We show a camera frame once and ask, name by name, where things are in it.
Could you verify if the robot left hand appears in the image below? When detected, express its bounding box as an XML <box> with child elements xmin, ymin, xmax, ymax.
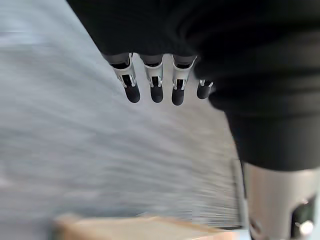
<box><xmin>66</xmin><ymin>0</ymin><xmax>320</xmax><ymax>240</ymax></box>

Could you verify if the grey bed sheet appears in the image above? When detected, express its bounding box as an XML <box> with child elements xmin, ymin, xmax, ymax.
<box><xmin>0</xmin><ymin>0</ymin><xmax>247</xmax><ymax>229</ymax></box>

